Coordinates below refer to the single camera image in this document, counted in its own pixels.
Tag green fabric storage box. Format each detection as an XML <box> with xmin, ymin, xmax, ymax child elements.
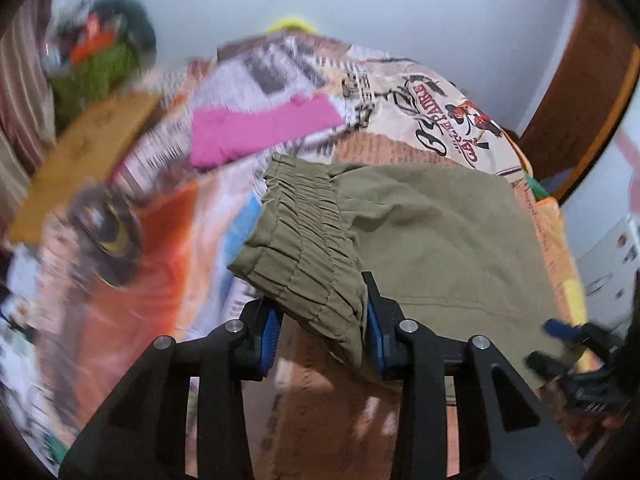
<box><xmin>48</xmin><ymin>42</ymin><xmax>140</xmax><ymax>129</ymax></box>

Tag pink folded garment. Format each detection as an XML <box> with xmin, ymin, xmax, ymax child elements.
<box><xmin>190</xmin><ymin>93</ymin><xmax>345</xmax><ymax>169</ymax></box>

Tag striped red gold curtain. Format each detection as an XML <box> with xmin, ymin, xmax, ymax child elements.
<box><xmin>1</xmin><ymin>0</ymin><xmax>55</xmax><ymax>231</ymax></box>

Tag olive green pants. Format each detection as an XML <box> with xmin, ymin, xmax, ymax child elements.
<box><xmin>230</xmin><ymin>154</ymin><xmax>563</xmax><ymax>388</ymax></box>

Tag yellow foam tube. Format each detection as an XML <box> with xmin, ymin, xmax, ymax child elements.
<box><xmin>266</xmin><ymin>16</ymin><xmax>318</xmax><ymax>36</ymax></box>

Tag wooden door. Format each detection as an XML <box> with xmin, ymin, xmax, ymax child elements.
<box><xmin>518</xmin><ymin>0</ymin><xmax>639</xmax><ymax>203</ymax></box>

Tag orange box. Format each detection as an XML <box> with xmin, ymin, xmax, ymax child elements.
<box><xmin>70</xmin><ymin>12</ymin><xmax>117</xmax><ymax>66</ymax></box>

